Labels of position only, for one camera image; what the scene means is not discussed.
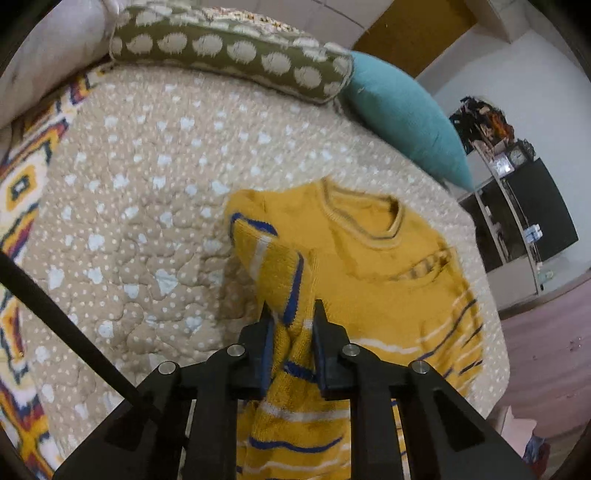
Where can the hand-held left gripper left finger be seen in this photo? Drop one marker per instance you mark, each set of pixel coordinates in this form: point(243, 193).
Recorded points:
point(267, 355)

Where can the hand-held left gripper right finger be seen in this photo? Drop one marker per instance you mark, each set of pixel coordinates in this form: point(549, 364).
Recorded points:
point(321, 360)

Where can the yellow striped knit sweater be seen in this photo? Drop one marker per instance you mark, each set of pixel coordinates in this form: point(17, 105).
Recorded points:
point(369, 286)

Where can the beige dotted quilt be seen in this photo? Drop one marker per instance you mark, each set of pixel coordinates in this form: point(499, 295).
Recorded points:
point(152, 207)

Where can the white TV cabinet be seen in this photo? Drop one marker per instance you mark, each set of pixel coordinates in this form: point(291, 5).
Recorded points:
point(508, 277)

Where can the pink cloth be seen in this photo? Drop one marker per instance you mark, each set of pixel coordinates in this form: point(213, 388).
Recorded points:
point(517, 431)

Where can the black rod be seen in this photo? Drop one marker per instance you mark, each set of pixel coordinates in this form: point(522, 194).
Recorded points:
point(60, 323)

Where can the teal pillow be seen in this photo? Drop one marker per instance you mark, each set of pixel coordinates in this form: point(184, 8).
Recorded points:
point(406, 115)

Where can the black television screen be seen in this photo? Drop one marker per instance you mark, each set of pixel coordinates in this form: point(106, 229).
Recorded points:
point(545, 207)

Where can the pile of dark clutter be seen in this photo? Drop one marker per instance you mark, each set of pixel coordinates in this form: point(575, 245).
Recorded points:
point(480, 122)

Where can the geometric patterned fleece blanket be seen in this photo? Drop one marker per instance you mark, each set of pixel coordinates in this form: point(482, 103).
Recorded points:
point(23, 184)

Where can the green bolster pillow white spots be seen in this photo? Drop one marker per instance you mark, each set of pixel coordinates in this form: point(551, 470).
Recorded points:
point(231, 46)

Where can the brown wooden door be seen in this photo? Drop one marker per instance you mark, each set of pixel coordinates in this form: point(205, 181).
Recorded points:
point(415, 32)

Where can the white glossy wardrobe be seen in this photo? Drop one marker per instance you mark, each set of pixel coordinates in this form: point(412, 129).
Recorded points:
point(351, 18)

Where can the pink floral plush blanket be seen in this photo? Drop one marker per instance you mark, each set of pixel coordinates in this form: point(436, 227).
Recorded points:
point(51, 50)

